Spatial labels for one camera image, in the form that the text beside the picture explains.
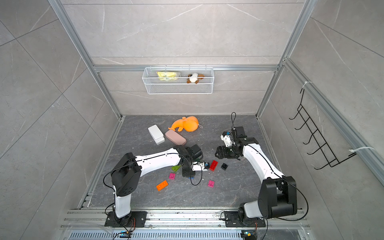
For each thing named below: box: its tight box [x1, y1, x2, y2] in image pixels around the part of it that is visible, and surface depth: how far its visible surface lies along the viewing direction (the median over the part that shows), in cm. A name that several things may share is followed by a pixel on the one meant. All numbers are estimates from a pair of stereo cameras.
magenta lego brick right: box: [208, 180, 215, 188], surface depth 86 cm
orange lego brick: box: [156, 180, 169, 192], surface depth 86 cm
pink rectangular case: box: [165, 129, 187, 146], surface depth 106 cm
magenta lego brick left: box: [169, 173, 176, 180], surface depth 92 cm
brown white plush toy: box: [186, 73, 205, 84], surface depth 88 cm
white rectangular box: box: [148, 124, 165, 145], surface depth 105 cm
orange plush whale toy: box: [168, 116, 203, 132], surface depth 109 cm
